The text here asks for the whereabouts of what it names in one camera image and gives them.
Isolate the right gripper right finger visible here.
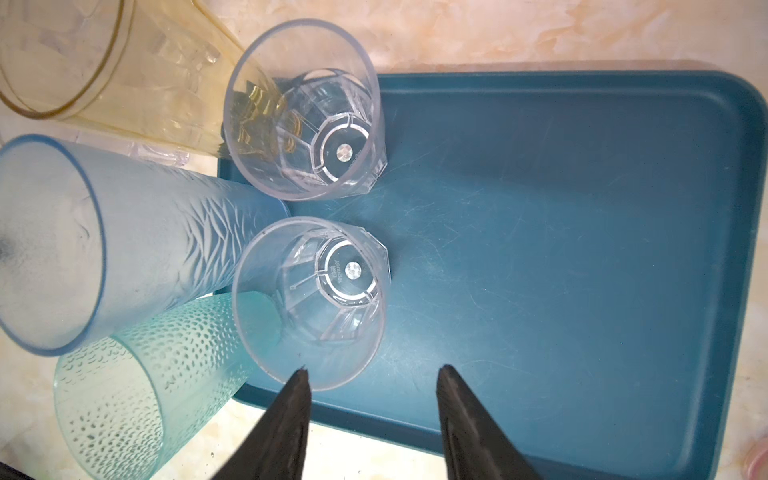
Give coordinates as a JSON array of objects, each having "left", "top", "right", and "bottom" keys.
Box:
[{"left": 436, "top": 364, "right": 540, "bottom": 479}]

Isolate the tall blue frosted cup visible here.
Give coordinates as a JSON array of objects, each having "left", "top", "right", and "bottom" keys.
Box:
[{"left": 1, "top": 134, "right": 289, "bottom": 356}]

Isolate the yellow transparent cup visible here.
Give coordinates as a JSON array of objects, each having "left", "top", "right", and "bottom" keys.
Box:
[{"left": 1, "top": 1, "right": 245, "bottom": 158}]

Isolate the green textured plastic cup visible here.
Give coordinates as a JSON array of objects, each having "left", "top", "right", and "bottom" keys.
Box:
[{"left": 53, "top": 294, "right": 256, "bottom": 479}]

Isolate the clear glass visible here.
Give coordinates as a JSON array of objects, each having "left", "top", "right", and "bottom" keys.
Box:
[
  {"left": 222, "top": 19, "right": 387, "bottom": 202},
  {"left": 232, "top": 216, "right": 391, "bottom": 391}
]

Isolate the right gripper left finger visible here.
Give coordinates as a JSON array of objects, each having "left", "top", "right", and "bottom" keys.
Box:
[{"left": 214, "top": 368, "right": 311, "bottom": 480}]

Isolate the pink transparent cup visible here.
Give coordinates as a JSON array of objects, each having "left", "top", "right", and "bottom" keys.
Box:
[{"left": 741, "top": 437, "right": 768, "bottom": 480}]

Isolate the teal plastic tray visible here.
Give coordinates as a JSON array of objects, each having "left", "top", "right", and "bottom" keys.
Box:
[{"left": 291, "top": 70, "right": 767, "bottom": 479}]

